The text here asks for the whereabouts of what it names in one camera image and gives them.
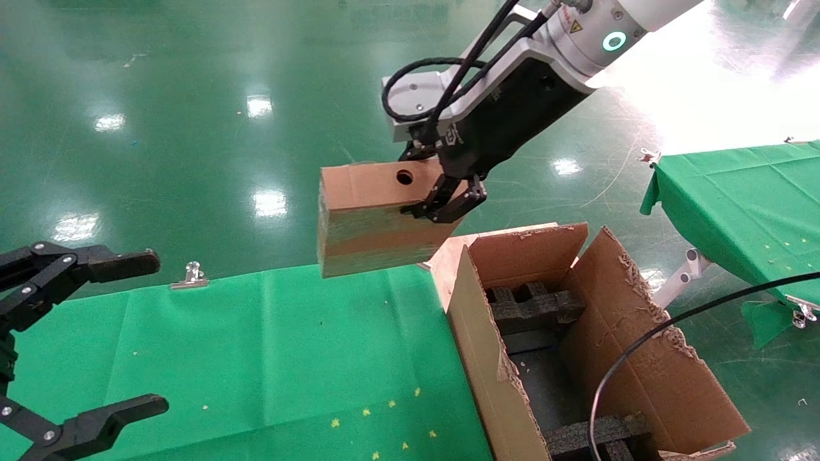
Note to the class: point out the black foam insert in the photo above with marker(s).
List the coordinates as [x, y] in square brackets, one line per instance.
[576, 438]
[535, 310]

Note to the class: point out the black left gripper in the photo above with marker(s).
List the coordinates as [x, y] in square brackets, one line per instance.
[5, 358]

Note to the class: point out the large green table cloth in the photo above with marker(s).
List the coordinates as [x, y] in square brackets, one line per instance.
[243, 346]

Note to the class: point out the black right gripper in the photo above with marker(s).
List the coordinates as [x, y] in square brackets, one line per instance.
[506, 121]

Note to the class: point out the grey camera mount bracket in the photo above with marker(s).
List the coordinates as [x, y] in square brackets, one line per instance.
[512, 51]

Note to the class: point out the white table leg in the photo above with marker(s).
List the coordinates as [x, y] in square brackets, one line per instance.
[682, 278]

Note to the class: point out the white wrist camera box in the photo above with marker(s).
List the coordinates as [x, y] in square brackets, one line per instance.
[416, 96]

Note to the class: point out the small brown cardboard box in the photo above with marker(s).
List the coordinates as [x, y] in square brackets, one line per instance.
[365, 224]

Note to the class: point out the small green table cloth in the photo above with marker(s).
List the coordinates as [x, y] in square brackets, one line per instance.
[743, 192]

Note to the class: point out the large open brown carton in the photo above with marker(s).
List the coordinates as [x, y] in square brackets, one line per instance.
[647, 358]

